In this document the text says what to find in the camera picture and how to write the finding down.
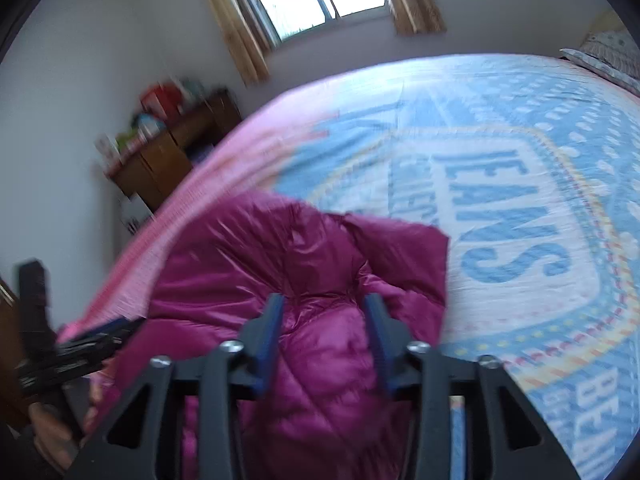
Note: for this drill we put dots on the wooden desk with drawers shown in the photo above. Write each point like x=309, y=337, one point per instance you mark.
x=160, y=160

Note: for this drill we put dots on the brown wooden door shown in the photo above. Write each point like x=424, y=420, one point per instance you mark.
x=10, y=360

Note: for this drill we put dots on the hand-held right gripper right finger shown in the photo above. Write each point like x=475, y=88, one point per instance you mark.
x=382, y=345

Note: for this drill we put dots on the bed with blue patterned cover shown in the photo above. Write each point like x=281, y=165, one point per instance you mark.
x=525, y=160

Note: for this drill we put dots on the person's left hand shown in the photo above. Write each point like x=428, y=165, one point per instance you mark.
x=47, y=427

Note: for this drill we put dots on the green packet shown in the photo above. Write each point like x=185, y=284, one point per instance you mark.
x=127, y=137

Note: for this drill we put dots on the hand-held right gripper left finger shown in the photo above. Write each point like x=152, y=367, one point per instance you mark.
x=267, y=345

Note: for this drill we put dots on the patterned pillow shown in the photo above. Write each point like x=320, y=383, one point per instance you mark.
x=607, y=57

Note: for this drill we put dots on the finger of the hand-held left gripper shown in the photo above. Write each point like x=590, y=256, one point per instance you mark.
x=107, y=330

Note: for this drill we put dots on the person's left forearm dark sleeve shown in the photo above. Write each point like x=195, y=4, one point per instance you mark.
x=20, y=460

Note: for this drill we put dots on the red paper bag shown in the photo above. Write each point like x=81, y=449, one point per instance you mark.
x=161, y=100

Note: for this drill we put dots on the white printed box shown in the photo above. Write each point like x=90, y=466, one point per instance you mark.
x=106, y=149

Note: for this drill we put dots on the purple down jacket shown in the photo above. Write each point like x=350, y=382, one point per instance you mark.
x=310, y=270

